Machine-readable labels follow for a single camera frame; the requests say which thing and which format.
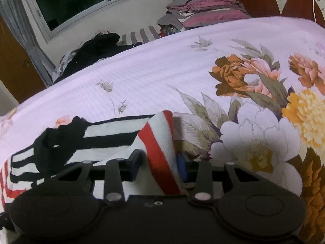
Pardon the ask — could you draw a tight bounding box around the brown wooden door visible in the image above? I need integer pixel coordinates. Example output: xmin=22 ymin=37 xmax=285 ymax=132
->
xmin=0 ymin=15 xmax=47 ymax=104

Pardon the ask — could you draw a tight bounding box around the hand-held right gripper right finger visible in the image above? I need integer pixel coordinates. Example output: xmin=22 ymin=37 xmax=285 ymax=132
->
xmin=176 ymin=152 xmax=254 ymax=205

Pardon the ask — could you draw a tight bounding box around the sliding glass window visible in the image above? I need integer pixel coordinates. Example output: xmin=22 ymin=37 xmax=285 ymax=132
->
xmin=24 ymin=0 xmax=176 ymax=40

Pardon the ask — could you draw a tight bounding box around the floral pink bedsheet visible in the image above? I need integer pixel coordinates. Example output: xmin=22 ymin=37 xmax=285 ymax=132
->
xmin=0 ymin=16 xmax=325 ymax=244

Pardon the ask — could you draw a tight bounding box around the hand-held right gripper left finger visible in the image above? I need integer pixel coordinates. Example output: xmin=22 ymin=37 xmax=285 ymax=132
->
xmin=54 ymin=149 xmax=144 ymax=205

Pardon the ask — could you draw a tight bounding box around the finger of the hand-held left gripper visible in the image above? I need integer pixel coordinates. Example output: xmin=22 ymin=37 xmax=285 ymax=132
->
xmin=34 ymin=116 xmax=89 ymax=178

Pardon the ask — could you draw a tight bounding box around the striped black white red shirt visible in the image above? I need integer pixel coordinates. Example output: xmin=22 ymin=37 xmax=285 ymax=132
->
xmin=0 ymin=110 xmax=189 ymax=207

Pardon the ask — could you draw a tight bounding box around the colourful patterned cloth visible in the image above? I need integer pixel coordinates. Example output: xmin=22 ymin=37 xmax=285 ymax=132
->
xmin=159 ymin=24 xmax=182 ymax=39

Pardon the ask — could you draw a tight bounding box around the grey white striped cloth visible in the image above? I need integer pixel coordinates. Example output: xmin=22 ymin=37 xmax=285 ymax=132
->
xmin=117 ymin=25 xmax=162 ymax=47

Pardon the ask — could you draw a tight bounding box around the black clothes pile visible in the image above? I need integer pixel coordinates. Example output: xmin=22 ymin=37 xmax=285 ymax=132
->
xmin=53 ymin=32 xmax=121 ymax=85

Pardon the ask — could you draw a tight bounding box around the stack of folded bedding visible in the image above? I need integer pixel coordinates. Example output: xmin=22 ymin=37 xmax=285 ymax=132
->
xmin=156 ymin=0 xmax=252 ymax=30

